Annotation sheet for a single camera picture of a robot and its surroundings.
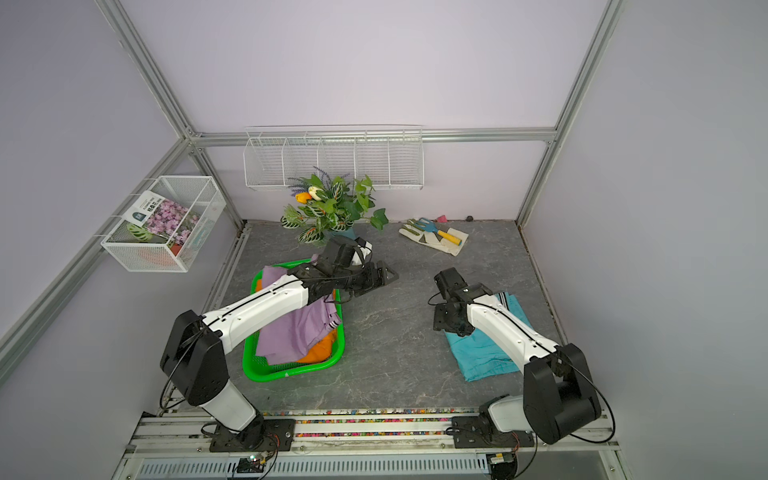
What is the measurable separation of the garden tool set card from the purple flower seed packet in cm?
72

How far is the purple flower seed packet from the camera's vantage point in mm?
722

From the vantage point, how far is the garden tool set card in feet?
3.75

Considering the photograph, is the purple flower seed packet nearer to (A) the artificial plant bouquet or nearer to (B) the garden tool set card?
(A) the artificial plant bouquet

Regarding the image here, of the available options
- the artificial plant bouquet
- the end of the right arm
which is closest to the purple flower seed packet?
the artificial plant bouquet
